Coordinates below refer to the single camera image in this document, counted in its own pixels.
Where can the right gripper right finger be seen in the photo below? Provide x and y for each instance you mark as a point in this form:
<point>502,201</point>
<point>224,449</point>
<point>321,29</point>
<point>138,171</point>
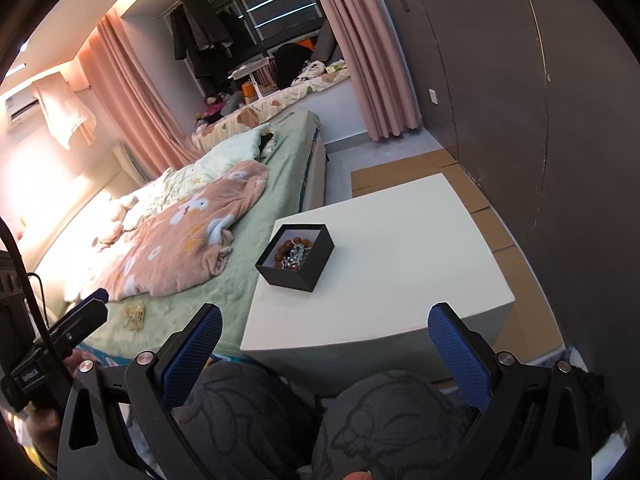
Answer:
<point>532,422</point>

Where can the dark patterned knee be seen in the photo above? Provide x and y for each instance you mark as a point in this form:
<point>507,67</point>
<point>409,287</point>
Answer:
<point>393,425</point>
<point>247,423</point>

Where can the pink duck blanket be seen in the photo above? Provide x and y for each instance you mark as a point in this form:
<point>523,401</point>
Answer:
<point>188,243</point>

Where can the flattened cardboard sheet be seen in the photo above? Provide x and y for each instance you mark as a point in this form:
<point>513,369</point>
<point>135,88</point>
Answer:
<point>435,238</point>

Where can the white wall switch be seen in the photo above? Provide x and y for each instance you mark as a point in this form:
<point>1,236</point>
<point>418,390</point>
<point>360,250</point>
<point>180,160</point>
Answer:
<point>433,96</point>

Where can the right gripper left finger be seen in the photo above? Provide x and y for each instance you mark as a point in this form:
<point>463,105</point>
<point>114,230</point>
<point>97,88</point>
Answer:
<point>95,442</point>

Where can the pink curtain left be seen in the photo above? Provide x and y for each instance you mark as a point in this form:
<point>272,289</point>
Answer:
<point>127,94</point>

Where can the white low table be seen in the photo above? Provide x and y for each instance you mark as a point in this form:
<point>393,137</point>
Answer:
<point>349,327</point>

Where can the light green pillow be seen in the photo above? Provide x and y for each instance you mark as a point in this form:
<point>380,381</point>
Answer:
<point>228,153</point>

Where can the black jewelry box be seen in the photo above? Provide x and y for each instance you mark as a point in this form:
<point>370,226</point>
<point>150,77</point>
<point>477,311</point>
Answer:
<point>296,256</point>

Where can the left hand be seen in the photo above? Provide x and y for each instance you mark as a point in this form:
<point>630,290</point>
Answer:
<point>44,428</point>

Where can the dark hanging jacket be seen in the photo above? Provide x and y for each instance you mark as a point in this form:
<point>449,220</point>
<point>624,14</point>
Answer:
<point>199,35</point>

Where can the pink hanging towel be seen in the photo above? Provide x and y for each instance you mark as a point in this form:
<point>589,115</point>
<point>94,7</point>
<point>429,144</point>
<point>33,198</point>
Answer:
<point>64,112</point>

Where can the pink curtain right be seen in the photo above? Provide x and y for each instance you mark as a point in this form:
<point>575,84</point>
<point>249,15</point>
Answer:
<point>375,66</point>

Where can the patterned window bench cushion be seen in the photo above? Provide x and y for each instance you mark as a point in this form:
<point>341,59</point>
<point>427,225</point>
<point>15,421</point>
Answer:
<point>263,110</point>

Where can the dark patterned right knee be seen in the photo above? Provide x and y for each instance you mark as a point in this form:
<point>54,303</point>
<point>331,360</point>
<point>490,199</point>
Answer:
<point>393,425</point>

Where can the dark patterned left knee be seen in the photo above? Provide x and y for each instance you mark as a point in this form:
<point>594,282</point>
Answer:
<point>247,423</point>

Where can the green bed sheet mattress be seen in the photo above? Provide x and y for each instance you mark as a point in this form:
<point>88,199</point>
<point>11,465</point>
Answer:
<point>144,322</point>

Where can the wall air conditioner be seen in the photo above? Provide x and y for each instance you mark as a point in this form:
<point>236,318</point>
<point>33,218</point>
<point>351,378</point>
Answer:
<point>21,103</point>

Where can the pink curtain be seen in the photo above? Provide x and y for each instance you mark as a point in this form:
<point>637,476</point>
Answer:
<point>127,94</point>
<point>375,66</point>

